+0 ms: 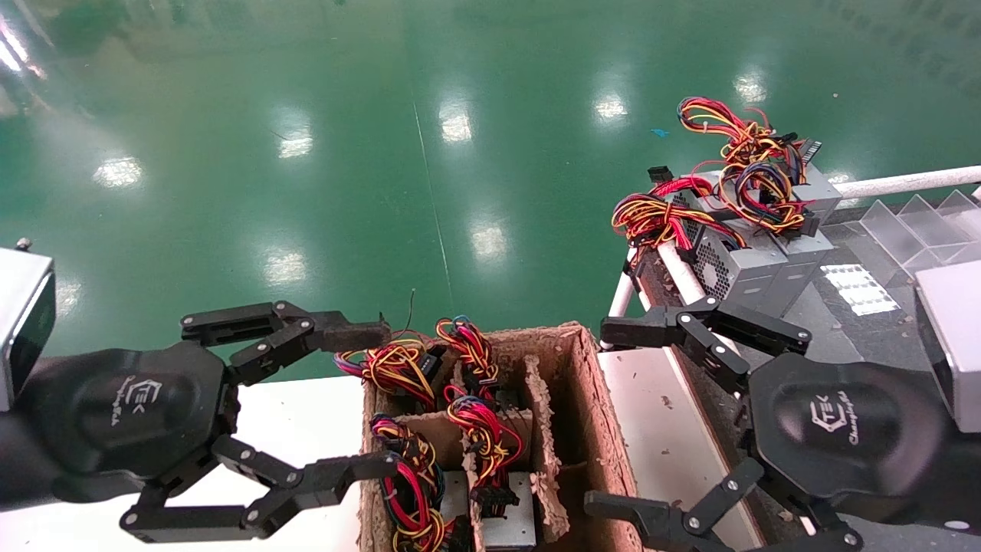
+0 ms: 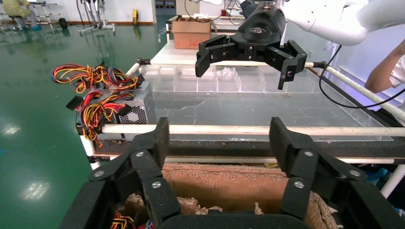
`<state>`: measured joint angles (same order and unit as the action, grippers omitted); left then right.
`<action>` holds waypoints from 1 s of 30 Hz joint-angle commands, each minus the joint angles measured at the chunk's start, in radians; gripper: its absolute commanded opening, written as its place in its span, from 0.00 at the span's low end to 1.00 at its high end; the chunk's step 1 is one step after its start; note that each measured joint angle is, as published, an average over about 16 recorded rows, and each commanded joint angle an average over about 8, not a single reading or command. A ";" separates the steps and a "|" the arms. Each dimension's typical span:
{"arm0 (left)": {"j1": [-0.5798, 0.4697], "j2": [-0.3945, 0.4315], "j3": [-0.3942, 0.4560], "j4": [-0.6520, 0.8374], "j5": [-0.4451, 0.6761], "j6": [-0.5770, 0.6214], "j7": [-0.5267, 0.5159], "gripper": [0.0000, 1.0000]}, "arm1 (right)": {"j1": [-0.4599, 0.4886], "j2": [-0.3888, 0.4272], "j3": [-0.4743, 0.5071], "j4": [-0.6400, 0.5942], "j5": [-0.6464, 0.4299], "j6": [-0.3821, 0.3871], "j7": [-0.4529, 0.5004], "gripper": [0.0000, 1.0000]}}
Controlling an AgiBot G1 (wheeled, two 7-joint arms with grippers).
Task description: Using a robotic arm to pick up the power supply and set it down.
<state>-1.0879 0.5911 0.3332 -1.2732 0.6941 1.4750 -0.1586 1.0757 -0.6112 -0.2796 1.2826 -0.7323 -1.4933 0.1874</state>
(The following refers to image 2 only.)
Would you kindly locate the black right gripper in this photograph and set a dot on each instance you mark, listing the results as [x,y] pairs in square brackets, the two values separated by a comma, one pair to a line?
[259,31]

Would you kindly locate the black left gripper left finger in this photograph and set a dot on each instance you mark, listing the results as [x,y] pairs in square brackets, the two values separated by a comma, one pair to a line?
[148,164]

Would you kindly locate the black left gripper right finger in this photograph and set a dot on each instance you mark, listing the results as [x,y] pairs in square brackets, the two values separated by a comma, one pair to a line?
[303,164]

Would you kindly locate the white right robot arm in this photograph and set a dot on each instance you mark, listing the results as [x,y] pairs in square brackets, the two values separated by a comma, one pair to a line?
[332,22]

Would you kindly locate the person bare forearm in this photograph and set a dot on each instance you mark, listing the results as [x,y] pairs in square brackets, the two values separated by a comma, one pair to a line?
[379,75]

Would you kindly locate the clear plastic bag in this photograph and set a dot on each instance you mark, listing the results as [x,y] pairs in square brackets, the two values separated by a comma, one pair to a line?
[227,72]

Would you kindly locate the white machine column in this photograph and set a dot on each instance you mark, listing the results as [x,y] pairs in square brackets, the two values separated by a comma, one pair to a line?
[283,33]

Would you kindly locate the white shelf rack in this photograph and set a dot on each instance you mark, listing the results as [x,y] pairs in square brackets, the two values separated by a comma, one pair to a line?
[226,23]

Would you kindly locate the dark grey box device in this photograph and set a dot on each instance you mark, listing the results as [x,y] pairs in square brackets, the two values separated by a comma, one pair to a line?
[246,8]

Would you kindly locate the clear acrylic compartment tray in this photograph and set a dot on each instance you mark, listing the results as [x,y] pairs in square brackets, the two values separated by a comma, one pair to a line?
[253,107]

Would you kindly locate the white pipe leg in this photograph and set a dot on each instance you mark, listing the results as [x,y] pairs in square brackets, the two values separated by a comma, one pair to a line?
[394,180]
[88,148]

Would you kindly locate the printed brown cardboard box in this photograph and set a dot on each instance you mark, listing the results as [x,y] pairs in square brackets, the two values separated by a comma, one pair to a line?
[189,36]

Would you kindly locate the black cart deck edge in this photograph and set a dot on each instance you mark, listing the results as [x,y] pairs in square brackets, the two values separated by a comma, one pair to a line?
[221,148]

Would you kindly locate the blue plastic item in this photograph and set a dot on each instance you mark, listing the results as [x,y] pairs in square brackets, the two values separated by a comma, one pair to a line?
[378,177]

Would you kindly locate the ragged brown cardboard box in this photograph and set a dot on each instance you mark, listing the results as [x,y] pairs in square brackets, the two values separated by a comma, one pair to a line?
[227,186]

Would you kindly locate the white standing fan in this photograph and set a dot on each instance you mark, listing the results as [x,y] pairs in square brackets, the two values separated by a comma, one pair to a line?
[330,49]

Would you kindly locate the person white shirt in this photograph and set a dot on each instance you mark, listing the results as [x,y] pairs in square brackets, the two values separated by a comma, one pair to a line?
[398,72]

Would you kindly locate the white equipment stand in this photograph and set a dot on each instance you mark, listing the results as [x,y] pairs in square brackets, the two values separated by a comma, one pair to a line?
[96,27]

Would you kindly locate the small black floor object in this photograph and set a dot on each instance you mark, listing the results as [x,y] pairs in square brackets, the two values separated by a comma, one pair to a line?
[62,23]

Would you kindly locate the white step ladder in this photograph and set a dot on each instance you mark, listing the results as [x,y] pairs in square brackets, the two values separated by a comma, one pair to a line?
[47,12]

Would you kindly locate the seated person in yellow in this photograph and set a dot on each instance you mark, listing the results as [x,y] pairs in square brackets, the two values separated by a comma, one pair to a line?
[15,8]

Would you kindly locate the white pipe rail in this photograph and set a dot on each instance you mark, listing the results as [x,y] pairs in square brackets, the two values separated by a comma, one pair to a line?
[357,87]
[221,130]
[134,68]
[177,62]
[221,160]

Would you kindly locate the yellow wall object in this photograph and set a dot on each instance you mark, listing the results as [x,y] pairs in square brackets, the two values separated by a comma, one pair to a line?
[135,16]

